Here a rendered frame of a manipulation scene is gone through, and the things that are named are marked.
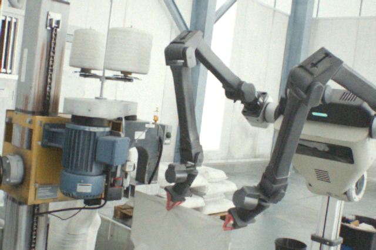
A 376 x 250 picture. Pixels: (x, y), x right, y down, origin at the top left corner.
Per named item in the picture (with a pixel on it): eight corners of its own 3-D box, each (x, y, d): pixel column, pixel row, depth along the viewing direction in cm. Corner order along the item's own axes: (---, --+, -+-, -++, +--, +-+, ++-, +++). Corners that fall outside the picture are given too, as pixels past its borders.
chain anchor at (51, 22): (62, 31, 157) (64, 13, 157) (50, 29, 153) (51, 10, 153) (58, 31, 159) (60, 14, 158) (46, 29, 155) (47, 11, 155)
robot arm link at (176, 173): (204, 152, 161) (187, 148, 167) (183, 152, 153) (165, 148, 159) (200, 184, 162) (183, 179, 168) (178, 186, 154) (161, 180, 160)
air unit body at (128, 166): (133, 189, 180) (137, 152, 179) (123, 191, 176) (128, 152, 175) (126, 187, 183) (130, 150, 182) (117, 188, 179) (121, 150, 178)
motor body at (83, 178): (111, 199, 154) (119, 128, 152) (73, 203, 142) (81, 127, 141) (86, 188, 164) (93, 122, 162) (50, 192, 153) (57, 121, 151)
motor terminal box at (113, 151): (127, 170, 153) (131, 137, 152) (114, 174, 144) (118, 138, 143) (106, 166, 156) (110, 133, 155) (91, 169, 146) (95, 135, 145)
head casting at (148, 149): (158, 183, 198) (166, 117, 196) (114, 187, 180) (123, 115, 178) (117, 169, 218) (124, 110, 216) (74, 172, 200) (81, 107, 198)
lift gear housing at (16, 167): (23, 187, 155) (26, 156, 154) (7, 188, 151) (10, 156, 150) (9, 181, 162) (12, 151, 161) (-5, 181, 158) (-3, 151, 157)
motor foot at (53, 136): (84, 151, 156) (87, 127, 156) (54, 151, 148) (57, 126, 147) (70, 147, 163) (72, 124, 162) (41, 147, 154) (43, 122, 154)
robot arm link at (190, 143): (195, 45, 149) (173, 44, 156) (183, 48, 145) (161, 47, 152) (208, 161, 163) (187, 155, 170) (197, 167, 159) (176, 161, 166)
